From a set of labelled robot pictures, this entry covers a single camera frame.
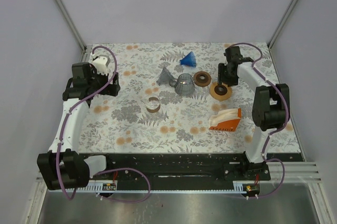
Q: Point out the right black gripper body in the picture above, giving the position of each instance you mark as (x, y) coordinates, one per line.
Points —
(226, 72)

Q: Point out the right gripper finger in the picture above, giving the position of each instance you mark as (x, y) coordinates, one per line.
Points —
(232, 79)
(220, 87)

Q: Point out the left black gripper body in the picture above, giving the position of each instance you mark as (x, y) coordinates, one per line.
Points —
(98, 80)

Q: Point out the blue plastic dripper cone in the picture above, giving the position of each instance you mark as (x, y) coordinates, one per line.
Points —
(189, 60)

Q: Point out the orange coffee filter box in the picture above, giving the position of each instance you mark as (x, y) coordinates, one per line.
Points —
(230, 125)

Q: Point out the glass cup with brown band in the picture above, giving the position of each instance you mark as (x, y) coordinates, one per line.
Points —
(153, 104)

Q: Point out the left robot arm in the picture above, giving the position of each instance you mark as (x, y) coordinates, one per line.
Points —
(62, 167)

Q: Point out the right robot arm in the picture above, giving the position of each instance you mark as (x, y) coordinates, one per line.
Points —
(271, 105)

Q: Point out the clear glass dripper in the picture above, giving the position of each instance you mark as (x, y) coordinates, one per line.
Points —
(183, 85)

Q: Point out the grey plastic dripper cone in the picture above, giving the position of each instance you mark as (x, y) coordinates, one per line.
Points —
(166, 77)

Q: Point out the floral table mat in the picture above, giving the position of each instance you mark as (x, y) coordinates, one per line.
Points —
(123, 124)

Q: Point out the white slotted cable duct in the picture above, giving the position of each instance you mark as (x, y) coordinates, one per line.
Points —
(142, 187)

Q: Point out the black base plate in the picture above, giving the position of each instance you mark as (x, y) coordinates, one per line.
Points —
(175, 157)

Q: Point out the aluminium rail frame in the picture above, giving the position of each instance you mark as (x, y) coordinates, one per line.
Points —
(302, 171)

